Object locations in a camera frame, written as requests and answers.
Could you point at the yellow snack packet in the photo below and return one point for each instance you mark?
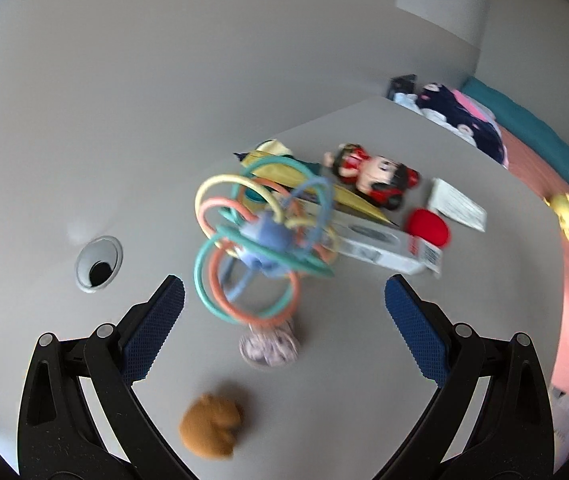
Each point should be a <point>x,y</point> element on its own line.
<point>359,202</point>

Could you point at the brown plush toy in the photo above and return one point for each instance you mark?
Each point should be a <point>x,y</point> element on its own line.
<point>212,427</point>

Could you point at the red round pad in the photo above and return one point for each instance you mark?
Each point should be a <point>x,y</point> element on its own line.
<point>427,227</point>

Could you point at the dark blue printed cloth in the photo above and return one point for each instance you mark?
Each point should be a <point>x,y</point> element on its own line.
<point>469,115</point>

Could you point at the white small items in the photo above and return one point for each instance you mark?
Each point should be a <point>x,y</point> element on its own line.
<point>414,105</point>

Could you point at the yellow plush toy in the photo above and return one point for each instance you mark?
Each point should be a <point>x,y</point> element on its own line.
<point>561,210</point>

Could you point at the red and black doll figure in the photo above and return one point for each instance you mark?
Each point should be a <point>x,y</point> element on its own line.
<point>374,175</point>

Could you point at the black box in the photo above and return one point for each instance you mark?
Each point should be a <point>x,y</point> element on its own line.
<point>403,85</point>

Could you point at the teal pillow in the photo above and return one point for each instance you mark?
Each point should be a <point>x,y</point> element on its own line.
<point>529,130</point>

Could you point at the long white cardboard box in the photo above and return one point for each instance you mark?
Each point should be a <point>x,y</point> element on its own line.
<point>379,240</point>

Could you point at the white paper card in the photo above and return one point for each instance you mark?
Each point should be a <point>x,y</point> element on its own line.
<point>456,205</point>

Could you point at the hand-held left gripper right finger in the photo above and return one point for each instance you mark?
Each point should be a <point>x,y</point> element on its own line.
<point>414,330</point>

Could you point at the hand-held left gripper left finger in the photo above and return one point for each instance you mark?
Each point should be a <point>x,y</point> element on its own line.
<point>157,325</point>

